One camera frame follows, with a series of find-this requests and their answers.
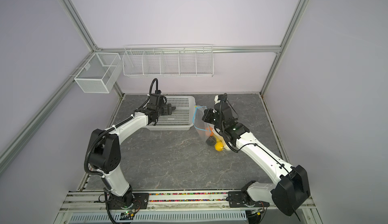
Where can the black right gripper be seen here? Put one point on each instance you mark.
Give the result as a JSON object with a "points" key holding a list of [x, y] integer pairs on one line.
{"points": [[209, 113]]}

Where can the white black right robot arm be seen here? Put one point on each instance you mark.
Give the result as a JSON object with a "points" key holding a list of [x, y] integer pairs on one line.
{"points": [[290, 185]]}

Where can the aluminium front rail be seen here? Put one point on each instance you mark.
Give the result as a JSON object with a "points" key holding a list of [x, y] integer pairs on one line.
{"points": [[192, 200]]}

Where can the white perforated plastic basket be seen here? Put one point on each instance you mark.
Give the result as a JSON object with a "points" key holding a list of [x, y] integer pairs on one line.
{"points": [[181, 118]]}

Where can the orange toy fruit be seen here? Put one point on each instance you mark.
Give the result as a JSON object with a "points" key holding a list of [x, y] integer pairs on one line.
{"points": [[209, 129]]}

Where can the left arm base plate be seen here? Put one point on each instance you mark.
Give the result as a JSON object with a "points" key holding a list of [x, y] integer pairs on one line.
{"points": [[131, 201]]}

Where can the clear zip top bag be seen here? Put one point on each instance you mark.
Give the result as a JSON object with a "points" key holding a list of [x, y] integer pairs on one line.
{"points": [[201, 126]]}

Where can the yellow toy lemon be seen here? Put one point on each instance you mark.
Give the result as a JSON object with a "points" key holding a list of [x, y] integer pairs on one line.
{"points": [[219, 146]]}

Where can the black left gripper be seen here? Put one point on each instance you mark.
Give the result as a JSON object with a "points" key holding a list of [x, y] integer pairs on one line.
{"points": [[167, 109]]}

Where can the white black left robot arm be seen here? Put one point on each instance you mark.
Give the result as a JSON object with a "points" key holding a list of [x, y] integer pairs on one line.
{"points": [[103, 154]]}

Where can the white wire wall shelf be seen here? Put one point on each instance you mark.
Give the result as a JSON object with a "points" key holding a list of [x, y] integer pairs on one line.
{"points": [[168, 60]]}

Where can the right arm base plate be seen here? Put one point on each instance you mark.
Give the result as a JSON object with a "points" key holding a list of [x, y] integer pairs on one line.
{"points": [[239, 199]]}

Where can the white mesh wall box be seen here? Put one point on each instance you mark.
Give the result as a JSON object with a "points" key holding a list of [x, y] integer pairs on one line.
{"points": [[100, 73]]}

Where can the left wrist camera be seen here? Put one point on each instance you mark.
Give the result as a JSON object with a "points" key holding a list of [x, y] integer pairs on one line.
{"points": [[156, 100]]}

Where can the white vent grille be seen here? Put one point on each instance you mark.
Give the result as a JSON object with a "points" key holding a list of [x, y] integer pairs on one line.
{"points": [[160, 217]]}

